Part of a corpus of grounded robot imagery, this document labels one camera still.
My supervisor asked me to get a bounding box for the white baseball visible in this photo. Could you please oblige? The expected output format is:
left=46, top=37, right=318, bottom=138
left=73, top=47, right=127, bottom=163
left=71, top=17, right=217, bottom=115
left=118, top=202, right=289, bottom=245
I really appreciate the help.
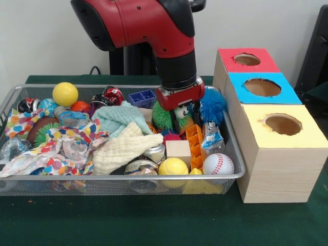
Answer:
left=202, top=153, right=235, bottom=175

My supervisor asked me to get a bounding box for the blue plastic compartment tray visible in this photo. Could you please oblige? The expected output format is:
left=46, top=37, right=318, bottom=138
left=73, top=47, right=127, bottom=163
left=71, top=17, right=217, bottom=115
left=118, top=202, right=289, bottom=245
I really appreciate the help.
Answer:
left=128, top=89, right=157, bottom=108

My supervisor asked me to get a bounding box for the polka dot cloth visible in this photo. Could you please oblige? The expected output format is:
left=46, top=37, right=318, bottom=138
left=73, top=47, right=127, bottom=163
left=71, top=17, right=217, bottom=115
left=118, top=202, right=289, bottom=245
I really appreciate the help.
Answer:
left=0, top=119, right=110, bottom=177

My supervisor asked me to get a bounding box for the smooth yellow ball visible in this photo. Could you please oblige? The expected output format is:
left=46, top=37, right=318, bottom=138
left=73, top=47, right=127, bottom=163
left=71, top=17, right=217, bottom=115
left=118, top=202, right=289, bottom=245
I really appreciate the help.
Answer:
left=52, top=81, right=79, bottom=107

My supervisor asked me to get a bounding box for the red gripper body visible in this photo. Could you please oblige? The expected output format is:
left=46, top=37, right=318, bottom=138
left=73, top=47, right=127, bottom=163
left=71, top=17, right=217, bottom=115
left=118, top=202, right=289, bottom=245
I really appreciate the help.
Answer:
left=155, top=76, right=206, bottom=111

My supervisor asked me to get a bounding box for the blue spiky ball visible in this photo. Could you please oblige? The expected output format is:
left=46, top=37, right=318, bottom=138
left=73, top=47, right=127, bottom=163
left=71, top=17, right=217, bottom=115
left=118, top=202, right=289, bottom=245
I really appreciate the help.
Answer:
left=199, top=88, right=228, bottom=121

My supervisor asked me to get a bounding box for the black chair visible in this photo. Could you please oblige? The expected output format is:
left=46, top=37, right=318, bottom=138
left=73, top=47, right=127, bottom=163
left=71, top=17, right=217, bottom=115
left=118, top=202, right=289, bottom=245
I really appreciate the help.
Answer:
left=294, top=4, right=328, bottom=90

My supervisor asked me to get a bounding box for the dark green table cloth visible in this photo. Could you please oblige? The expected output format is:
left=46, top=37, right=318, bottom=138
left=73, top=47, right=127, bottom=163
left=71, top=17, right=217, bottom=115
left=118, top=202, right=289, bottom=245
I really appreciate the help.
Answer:
left=303, top=81, right=328, bottom=126
left=0, top=74, right=328, bottom=246

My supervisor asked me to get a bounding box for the yellow tennis ball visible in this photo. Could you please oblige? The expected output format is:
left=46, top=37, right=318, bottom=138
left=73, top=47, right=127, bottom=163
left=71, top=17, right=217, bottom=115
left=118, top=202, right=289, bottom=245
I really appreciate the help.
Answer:
left=158, top=157, right=190, bottom=189

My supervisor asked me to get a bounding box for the shallow silver mesh bin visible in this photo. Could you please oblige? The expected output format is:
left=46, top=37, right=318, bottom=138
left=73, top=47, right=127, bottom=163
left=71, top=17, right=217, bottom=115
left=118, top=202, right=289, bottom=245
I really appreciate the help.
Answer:
left=0, top=84, right=246, bottom=197

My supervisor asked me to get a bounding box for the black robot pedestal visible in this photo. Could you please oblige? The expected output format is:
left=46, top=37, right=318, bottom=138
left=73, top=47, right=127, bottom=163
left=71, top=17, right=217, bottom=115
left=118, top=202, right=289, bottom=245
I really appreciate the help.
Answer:
left=109, top=0, right=207, bottom=76

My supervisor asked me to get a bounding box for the cream cloth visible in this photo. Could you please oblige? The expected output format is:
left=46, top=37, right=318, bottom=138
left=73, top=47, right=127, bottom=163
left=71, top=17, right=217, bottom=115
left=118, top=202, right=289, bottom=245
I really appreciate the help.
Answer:
left=92, top=121, right=164, bottom=176

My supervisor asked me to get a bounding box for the wooden box with three holes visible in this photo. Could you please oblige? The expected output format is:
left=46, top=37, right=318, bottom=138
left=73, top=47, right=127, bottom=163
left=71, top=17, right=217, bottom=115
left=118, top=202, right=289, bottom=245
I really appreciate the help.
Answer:
left=212, top=47, right=328, bottom=203

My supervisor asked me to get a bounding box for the mint green cloth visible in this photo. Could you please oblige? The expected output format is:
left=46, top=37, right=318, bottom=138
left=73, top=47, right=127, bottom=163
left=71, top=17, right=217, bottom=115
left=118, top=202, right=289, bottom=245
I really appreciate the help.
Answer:
left=91, top=100, right=154, bottom=136

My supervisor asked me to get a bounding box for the green spiky toy with eyes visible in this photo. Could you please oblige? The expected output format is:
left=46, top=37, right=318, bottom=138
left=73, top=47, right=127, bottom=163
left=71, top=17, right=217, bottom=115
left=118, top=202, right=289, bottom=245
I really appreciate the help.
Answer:
left=151, top=101, right=195, bottom=131

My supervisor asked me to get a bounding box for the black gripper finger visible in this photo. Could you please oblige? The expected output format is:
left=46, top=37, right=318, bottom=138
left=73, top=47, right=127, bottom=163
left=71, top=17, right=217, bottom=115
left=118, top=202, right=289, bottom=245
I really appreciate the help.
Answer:
left=192, top=100, right=202, bottom=126
left=170, top=109, right=181, bottom=133

